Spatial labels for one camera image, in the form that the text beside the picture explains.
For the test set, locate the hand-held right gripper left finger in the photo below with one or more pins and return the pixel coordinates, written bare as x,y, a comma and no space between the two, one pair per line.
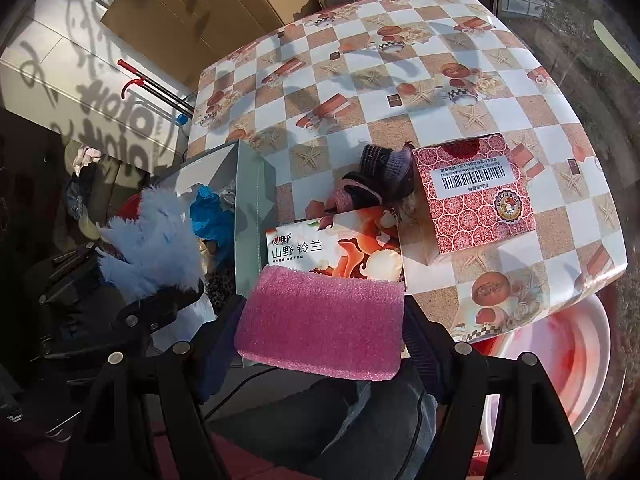
215,360

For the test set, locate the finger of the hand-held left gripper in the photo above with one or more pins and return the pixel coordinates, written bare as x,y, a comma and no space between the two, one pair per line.
140,317

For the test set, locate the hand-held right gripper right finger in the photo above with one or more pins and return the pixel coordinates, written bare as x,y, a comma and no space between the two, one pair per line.
425,355

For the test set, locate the light blue fluffy scrunchie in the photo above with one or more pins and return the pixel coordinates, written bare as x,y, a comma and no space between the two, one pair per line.
150,245

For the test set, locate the pink foam sponge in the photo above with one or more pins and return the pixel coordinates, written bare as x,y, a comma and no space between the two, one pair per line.
320,325

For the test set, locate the grey box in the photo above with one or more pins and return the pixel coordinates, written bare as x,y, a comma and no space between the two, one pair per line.
255,200

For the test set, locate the white plastic basin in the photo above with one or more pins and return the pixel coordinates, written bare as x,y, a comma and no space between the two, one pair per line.
560,355

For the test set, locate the heap of dark clothes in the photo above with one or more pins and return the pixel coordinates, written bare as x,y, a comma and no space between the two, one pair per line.
87,170

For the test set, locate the printed tissue packet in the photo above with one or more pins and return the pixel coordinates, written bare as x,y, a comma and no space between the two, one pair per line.
350,240

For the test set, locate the red patterned cardboard box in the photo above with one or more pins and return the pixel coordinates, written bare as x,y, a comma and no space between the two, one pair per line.
470,195

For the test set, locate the dark striped sock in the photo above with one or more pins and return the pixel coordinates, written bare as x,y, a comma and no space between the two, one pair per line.
372,180

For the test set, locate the checkered printed tablecloth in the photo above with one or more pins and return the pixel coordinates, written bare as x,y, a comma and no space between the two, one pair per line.
350,85

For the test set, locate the brown cardboard sheet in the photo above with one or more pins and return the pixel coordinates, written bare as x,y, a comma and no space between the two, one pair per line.
200,5

